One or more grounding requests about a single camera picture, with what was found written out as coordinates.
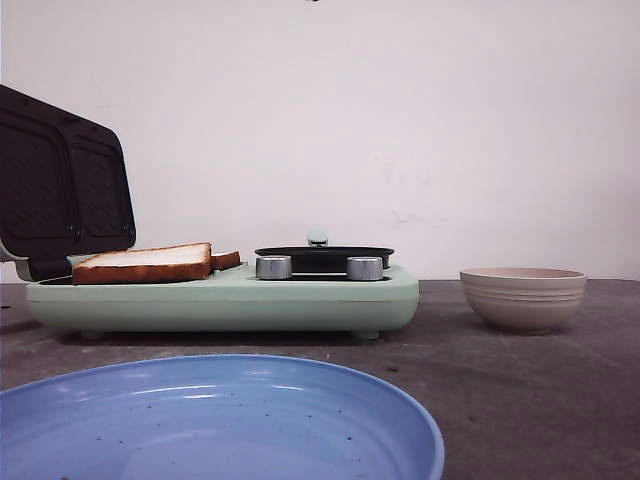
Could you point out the beige ribbed ceramic bowl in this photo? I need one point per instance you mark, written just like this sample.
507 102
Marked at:
524 299

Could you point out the breakfast maker hinged lid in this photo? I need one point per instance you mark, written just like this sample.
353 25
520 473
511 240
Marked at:
64 188

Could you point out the right silver control knob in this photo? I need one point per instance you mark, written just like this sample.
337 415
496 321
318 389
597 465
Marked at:
364 268

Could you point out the blue ceramic plate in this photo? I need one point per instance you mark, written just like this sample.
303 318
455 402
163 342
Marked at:
217 417

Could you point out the left silver control knob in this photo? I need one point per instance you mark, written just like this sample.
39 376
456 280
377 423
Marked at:
274 267

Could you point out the mint green breakfast maker base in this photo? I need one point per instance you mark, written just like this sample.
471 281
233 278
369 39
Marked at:
230 300

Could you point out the black round frying pan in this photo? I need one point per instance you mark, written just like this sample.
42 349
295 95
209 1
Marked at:
319 257

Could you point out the silver control knob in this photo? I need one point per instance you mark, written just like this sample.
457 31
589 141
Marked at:
364 268
274 267

